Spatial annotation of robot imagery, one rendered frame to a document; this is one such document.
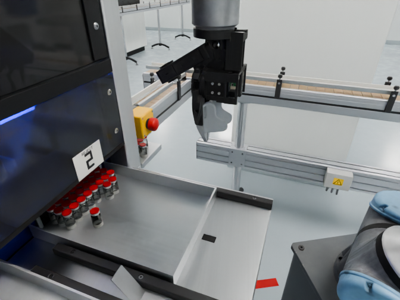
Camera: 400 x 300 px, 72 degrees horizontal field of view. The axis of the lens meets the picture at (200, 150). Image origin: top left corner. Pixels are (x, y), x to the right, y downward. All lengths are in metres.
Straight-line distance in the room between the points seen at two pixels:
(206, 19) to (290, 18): 1.48
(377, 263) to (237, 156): 1.19
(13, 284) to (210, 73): 0.52
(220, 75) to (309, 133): 1.69
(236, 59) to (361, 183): 1.26
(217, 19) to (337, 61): 1.55
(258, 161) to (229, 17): 1.19
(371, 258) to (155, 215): 0.44
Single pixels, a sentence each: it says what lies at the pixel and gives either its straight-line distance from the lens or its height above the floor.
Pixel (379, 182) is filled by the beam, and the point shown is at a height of 0.51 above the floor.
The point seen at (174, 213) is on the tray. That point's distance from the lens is 0.68.
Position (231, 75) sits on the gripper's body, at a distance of 0.46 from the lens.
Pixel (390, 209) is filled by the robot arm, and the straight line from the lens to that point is 0.59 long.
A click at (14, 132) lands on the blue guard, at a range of 0.52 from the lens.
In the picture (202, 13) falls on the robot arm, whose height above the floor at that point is 1.32.
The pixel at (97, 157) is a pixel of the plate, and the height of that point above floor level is 1.01.
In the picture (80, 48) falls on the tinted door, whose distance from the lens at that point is 0.62.
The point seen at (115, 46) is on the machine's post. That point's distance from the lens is 0.70.
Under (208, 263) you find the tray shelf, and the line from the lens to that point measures 0.59.
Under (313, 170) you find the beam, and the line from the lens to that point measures 1.57.
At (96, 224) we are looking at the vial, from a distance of 0.67.
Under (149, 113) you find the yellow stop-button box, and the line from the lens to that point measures 0.83.
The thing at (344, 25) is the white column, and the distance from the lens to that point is 1.92.
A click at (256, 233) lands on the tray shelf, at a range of 0.65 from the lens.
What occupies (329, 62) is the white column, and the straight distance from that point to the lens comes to 1.95.
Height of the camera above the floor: 1.36
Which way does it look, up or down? 32 degrees down
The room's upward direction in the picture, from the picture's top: straight up
